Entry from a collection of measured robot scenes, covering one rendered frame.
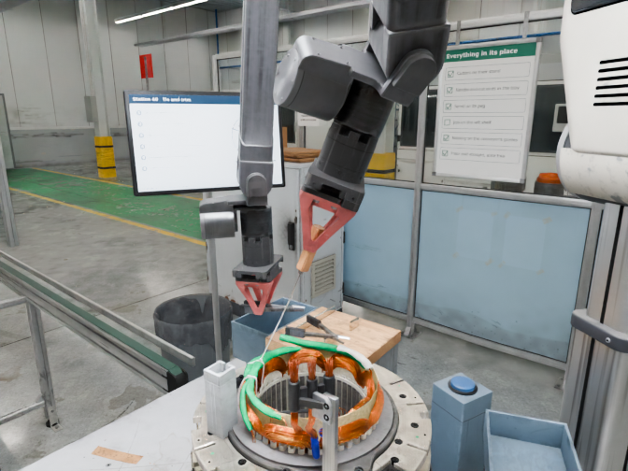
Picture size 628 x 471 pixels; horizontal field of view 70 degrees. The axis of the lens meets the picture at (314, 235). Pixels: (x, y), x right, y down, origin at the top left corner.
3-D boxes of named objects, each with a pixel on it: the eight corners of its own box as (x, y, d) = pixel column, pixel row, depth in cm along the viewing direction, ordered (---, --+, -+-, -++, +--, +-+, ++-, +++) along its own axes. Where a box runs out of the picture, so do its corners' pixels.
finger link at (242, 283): (236, 318, 84) (233, 270, 81) (251, 303, 90) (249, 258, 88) (271, 321, 82) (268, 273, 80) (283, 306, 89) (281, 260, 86)
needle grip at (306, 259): (294, 269, 56) (312, 226, 54) (296, 264, 57) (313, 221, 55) (306, 274, 56) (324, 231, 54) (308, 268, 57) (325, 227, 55)
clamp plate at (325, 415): (329, 426, 46) (329, 401, 45) (310, 416, 47) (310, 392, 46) (332, 423, 46) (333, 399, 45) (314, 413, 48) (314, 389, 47)
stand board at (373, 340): (264, 349, 89) (264, 337, 89) (321, 316, 104) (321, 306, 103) (350, 383, 78) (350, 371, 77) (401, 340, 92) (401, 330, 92)
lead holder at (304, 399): (286, 410, 47) (285, 381, 46) (308, 391, 50) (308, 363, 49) (317, 423, 45) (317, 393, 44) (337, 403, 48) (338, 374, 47)
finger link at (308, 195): (278, 248, 53) (306, 173, 49) (288, 228, 59) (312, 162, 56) (334, 268, 53) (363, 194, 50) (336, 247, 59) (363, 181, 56)
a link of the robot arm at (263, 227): (273, 203, 79) (268, 197, 84) (233, 206, 77) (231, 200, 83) (275, 241, 81) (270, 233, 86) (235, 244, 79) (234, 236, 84)
